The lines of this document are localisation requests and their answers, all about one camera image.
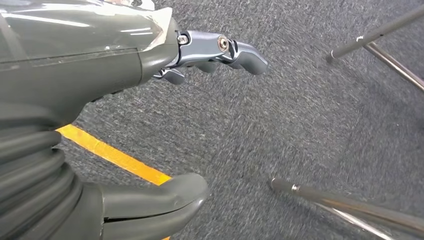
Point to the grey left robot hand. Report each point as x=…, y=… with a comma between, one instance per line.
x=82, y=49

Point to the stainless steel workbench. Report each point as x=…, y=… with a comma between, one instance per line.
x=348, y=203

